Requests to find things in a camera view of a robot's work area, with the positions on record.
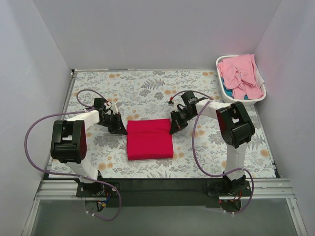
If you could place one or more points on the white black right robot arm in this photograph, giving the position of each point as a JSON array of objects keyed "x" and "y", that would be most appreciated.
[{"x": 236, "y": 129}]

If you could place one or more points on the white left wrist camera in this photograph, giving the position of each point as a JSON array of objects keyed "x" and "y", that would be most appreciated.
[{"x": 110, "y": 108}]

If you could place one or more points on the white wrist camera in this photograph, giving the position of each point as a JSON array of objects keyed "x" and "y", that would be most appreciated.
[
  {"x": 110, "y": 108},
  {"x": 174, "y": 106}
]

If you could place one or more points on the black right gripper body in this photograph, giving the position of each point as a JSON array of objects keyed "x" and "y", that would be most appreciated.
[{"x": 178, "y": 120}]

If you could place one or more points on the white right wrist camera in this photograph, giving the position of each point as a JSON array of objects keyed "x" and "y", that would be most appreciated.
[{"x": 174, "y": 106}]

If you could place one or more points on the white laundry basket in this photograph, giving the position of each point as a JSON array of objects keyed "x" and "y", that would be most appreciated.
[{"x": 245, "y": 102}]

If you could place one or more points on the red t shirt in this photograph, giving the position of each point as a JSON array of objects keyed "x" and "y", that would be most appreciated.
[{"x": 149, "y": 139}]

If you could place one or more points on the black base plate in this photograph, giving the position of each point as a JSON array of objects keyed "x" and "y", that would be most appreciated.
[{"x": 168, "y": 192}]

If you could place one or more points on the floral table mat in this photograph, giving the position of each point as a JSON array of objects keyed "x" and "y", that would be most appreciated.
[{"x": 199, "y": 149}]

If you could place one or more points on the pink t shirt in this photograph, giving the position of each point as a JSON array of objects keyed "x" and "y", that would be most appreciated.
[{"x": 240, "y": 75}]

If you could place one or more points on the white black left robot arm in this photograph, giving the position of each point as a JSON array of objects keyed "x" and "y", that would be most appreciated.
[{"x": 69, "y": 142}]

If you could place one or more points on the aluminium frame rail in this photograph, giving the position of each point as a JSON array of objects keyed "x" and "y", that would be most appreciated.
[{"x": 264, "y": 188}]

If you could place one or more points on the blue garment in basket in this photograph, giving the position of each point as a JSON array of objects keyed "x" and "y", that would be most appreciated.
[{"x": 229, "y": 92}]

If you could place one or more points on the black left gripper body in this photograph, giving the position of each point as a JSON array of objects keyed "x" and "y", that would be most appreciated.
[{"x": 115, "y": 123}]

